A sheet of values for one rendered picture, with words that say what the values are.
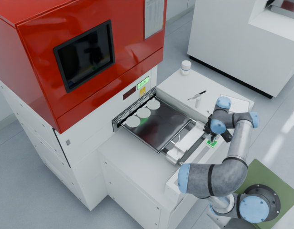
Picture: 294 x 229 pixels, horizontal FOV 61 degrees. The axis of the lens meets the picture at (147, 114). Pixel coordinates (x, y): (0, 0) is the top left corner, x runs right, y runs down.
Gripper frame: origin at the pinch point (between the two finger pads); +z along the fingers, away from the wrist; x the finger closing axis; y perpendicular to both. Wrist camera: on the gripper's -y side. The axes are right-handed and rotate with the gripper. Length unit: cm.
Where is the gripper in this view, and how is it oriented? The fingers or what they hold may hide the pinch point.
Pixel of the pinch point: (213, 141)
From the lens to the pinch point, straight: 158.6
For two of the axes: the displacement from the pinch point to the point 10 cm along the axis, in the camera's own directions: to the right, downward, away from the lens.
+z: -0.1, 6.5, 7.6
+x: -6.6, 5.6, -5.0
